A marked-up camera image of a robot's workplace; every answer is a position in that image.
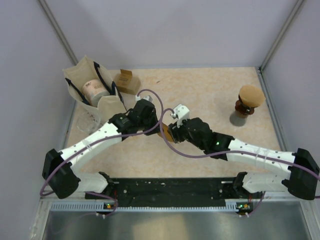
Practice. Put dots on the left aluminium frame post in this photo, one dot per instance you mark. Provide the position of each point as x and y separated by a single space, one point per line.
58 31

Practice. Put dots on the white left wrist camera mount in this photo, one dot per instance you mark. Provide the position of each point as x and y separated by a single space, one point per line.
147 98

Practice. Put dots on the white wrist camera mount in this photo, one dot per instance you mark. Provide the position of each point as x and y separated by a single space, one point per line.
181 113
147 98

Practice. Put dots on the right aluminium frame post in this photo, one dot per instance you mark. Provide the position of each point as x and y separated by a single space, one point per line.
282 33

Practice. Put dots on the brown paper filter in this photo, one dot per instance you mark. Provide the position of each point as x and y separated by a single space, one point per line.
167 135
251 96

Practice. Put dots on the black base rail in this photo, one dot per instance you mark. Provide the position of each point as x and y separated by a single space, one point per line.
174 192

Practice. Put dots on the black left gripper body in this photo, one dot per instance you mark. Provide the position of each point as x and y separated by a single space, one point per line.
145 124

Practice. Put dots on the aluminium frame post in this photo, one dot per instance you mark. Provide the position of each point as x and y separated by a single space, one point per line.
58 31
282 33

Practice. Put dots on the brown cardboard box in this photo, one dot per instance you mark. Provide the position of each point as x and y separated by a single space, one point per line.
127 83

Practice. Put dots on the clear plastic cup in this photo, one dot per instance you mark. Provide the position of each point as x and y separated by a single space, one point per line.
88 122

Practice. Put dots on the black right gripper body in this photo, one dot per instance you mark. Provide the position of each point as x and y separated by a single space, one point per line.
182 134

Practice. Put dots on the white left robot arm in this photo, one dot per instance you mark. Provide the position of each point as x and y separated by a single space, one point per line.
61 169

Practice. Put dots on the amber glass coffee dripper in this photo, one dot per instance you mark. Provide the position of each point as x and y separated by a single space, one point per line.
242 110

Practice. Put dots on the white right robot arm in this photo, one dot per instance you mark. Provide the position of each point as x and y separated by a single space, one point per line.
294 172

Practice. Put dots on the cream canvas tote bag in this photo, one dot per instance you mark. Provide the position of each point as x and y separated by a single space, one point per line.
86 70

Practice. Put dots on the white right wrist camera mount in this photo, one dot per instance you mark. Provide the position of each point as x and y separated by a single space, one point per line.
181 113

